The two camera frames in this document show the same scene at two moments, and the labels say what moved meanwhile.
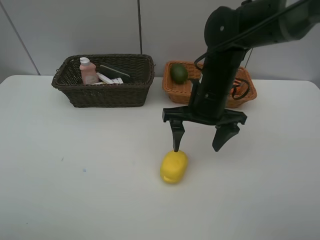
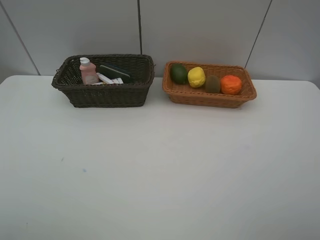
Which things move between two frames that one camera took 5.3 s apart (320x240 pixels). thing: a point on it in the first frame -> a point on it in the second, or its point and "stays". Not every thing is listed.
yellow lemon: [173, 166] -> [196, 77]
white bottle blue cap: [107, 81] stays
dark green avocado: [179, 73] stays
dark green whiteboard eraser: [112, 74] stays
